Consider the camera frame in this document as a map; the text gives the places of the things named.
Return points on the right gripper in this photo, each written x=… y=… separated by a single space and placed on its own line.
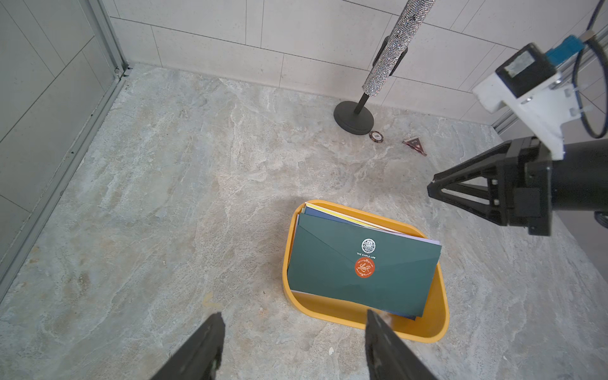
x=524 y=189

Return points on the purple envelope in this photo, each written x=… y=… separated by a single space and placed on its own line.
x=411 y=237

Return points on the small round ring badge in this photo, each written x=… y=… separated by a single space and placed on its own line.
x=376 y=136

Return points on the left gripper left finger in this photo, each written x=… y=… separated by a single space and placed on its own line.
x=200 y=357

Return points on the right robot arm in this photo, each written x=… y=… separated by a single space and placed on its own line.
x=578 y=181

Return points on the yellow storage tray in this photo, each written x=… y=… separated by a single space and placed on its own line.
x=429 y=328

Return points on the dark green envelope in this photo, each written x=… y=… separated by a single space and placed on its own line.
x=361 y=270

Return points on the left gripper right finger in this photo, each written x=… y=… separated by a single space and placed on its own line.
x=387 y=355

